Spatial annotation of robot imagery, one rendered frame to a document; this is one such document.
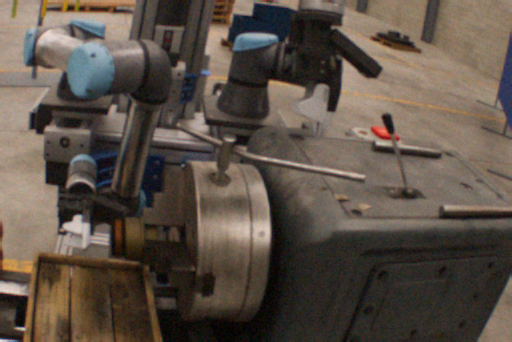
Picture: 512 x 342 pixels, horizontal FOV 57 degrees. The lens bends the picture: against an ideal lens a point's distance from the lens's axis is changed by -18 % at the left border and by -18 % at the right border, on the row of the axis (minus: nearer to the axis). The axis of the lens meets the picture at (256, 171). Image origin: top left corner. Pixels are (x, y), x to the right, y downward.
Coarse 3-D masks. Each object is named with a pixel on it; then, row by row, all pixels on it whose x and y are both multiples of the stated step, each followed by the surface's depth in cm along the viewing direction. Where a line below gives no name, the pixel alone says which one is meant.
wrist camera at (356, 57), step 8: (336, 32) 87; (328, 40) 88; (336, 40) 87; (344, 40) 88; (344, 48) 88; (352, 48) 88; (360, 48) 89; (344, 56) 91; (352, 56) 88; (360, 56) 89; (368, 56) 89; (352, 64) 92; (360, 64) 89; (368, 64) 89; (376, 64) 90; (360, 72) 92; (368, 72) 90; (376, 72) 90
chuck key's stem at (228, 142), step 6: (222, 138) 94; (228, 138) 93; (234, 138) 94; (222, 144) 94; (228, 144) 93; (234, 144) 94; (222, 150) 94; (228, 150) 94; (222, 156) 95; (228, 156) 95; (222, 162) 95; (228, 162) 96; (222, 168) 96; (216, 174) 98; (222, 174) 97; (222, 180) 98
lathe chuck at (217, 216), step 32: (192, 192) 98; (224, 192) 96; (192, 224) 96; (224, 224) 93; (192, 256) 95; (224, 256) 92; (192, 288) 95; (224, 288) 93; (192, 320) 100; (224, 320) 101
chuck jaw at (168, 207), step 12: (168, 180) 105; (180, 180) 106; (168, 192) 105; (180, 192) 105; (156, 204) 103; (168, 204) 104; (180, 204) 105; (144, 216) 102; (156, 216) 103; (168, 216) 104; (180, 216) 104
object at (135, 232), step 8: (112, 224) 99; (120, 224) 100; (128, 224) 100; (136, 224) 100; (112, 232) 98; (120, 232) 99; (128, 232) 99; (136, 232) 99; (144, 232) 100; (152, 232) 102; (112, 240) 98; (120, 240) 98; (128, 240) 98; (136, 240) 99; (144, 240) 99; (112, 248) 98; (120, 248) 99; (128, 248) 99; (136, 248) 99; (112, 256) 101; (120, 256) 100; (128, 256) 100; (136, 256) 100
